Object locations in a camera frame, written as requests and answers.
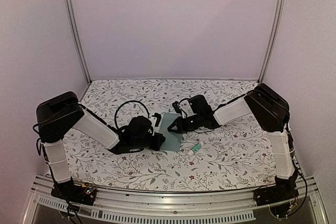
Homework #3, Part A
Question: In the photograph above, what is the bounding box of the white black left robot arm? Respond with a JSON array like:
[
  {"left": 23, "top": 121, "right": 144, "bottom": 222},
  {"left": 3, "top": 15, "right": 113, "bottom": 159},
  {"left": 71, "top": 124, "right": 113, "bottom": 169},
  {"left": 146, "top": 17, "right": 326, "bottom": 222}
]
[{"left": 33, "top": 91, "right": 165, "bottom": 200}]

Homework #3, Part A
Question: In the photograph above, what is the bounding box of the right aluminium frame post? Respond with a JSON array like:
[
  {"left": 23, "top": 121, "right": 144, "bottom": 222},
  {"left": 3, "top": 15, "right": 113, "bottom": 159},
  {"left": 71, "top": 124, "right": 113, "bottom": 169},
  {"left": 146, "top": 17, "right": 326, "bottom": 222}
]
[{"left": 258, "top": 0, "right": 285, "bottom": 83}]

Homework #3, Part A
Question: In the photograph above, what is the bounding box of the aluminium frame post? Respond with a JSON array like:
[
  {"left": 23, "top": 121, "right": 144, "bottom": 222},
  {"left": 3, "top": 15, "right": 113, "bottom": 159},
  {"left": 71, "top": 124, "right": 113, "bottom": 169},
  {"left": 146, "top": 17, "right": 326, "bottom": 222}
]
[
  {"left": 258, "top": 0, "right": 285, "bottom": 83},
  {"left": 64, "top": 0, "right": 92, "bottom": 85}
]

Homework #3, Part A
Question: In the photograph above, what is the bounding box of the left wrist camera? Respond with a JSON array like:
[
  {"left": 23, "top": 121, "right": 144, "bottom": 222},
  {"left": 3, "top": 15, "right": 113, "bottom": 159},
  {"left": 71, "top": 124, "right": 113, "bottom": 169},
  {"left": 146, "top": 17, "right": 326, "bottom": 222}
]
[{"left": 149, "top": 113, "right": 162, "bottom": 130}]

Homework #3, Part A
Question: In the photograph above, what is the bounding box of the aluminium front rail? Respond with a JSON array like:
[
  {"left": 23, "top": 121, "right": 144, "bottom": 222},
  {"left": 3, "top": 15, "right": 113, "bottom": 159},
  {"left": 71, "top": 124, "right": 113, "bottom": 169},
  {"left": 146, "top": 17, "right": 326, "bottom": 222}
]
[{"left": 20, "top": 178, "right": 329, "bottom": 223}]

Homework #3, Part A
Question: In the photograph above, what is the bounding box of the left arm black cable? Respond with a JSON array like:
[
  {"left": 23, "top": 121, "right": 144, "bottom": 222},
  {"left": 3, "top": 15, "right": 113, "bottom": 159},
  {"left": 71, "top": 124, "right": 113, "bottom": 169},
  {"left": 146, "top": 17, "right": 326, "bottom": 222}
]
[{"left": 114, "top": 100, "right": 151, "bottom": 130}]

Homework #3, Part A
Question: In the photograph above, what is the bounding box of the teal envelope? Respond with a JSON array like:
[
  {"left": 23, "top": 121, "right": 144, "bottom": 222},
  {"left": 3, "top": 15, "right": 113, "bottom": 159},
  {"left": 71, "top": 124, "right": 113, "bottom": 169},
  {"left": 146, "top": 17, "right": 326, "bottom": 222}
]
[{"left": 159, "top": 113, "right": 183, "bottom": 152}]

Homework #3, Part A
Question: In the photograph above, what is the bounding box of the green white glue stick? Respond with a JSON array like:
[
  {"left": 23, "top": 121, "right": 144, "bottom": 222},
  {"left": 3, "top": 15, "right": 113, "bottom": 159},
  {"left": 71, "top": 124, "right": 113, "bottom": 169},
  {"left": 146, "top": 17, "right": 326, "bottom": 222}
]
[{"left": 186, "top": 142, "right": 204, "bottom": 156}]

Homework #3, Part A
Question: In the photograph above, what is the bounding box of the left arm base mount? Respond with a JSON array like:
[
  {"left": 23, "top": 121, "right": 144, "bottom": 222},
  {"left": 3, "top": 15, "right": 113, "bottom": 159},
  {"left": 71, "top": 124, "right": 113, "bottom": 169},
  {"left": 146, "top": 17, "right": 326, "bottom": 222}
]
[{"left": 51, "top": 179, "right": 97, "bottom": 206}]

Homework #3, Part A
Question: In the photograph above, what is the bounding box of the floral patterned table mat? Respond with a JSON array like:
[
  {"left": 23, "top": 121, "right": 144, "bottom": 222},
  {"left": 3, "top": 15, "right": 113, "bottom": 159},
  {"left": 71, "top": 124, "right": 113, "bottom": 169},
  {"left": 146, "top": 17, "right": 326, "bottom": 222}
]
[{"left": 64, "top": 79, "right": 276, "bottom": 192}]

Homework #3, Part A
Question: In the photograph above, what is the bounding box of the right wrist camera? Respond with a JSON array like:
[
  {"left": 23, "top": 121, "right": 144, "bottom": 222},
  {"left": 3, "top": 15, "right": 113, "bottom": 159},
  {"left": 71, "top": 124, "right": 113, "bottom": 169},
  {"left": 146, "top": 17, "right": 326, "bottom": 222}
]
[{"left": 172, "top": 98, "right": 188, "bottom": 118}]

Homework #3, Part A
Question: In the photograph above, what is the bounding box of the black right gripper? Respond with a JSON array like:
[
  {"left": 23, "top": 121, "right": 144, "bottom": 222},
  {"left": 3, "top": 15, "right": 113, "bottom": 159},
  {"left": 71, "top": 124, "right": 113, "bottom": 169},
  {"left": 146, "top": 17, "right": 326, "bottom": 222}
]
[{"left": 169, "top": 113, "right": 203, "bottom": 133}]

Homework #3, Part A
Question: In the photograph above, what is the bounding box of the left aluminium frame post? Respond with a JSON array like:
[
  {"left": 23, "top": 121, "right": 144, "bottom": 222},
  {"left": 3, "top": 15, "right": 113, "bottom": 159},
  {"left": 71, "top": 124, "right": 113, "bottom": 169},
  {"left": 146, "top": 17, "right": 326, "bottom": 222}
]
[{"left": 64, "top": 0, "right": 92, "bottom": 85}]

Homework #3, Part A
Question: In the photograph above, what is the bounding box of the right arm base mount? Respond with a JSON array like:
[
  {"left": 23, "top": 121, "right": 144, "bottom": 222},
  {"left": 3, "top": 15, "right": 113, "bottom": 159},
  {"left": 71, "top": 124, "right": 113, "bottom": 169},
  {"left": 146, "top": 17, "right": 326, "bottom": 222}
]
[{"left": 253, "top": 177, "right": 299, "bottom": 206}]

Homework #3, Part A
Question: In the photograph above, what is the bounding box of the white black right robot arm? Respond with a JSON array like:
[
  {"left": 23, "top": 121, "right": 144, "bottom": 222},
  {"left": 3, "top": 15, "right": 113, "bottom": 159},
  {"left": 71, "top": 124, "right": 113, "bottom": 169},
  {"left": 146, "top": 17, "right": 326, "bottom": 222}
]
[{"left": 167, "top": 83, "right": 298, "bottom": 201}]

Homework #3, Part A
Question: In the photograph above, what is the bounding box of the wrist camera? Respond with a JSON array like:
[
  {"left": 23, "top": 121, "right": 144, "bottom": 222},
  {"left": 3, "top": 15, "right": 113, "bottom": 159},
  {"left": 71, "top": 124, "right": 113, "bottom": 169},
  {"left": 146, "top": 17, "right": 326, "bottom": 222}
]
[
  {"left": 149, "top": 113, "right": 162, "bottom": 130},
  {"left": 172, "top": 98, "right": 188, "bottom": 118}
]

